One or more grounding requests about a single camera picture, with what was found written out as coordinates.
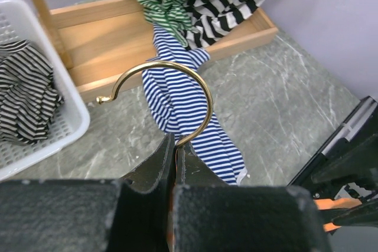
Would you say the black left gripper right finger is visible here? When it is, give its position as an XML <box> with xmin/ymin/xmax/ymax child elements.
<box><xmin>172</xmin><ymin>146</ymin><xmax>331</xmax><ymax>251</ymax></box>

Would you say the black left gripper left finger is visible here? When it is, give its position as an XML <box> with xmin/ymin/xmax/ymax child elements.
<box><xmin>1</xmin><ymin>134</ymin><xmax>175</xmax><ymax>251</ymax></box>

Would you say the right wooden clothes rack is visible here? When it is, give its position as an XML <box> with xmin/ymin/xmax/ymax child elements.
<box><xmin>16</xmin><ymin>0</ymin><xmax>279</xmax><ymax>104</ymax></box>

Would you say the black white zebra garment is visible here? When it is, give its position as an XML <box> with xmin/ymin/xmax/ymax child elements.
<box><xmin>183</xmin><ymin>0</ymin><xmax>265</xmax><ymax>50</ymax></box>

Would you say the white perforated plastic basket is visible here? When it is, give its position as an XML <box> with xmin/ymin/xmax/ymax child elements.
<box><xmin>1</xmin><ymin>0</ymin><xmax>90</xmax><ymax>180</ymax></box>

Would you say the blue white striped tank top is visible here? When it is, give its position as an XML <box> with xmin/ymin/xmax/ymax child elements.
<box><xmin>142</xmin><ymin>24</ymin><xmax>247</xmax><ymax>185</ymax></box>

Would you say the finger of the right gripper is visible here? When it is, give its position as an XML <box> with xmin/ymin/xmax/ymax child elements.
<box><xmin>314</xmin><ymin>198</ymin><xmax>377</xmax><ymax>228</ymax></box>

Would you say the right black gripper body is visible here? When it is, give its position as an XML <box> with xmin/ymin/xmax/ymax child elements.
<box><xmin>289</xmin><ymin>97</ymin><xmax>377</xmax><ymax>199</ymax></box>

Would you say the dark striped tank top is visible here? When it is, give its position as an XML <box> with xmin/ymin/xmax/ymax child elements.
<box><xmin>1</xmin><ymin>40</ymin><xmax>64</xmax><ymax>145</ymax></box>

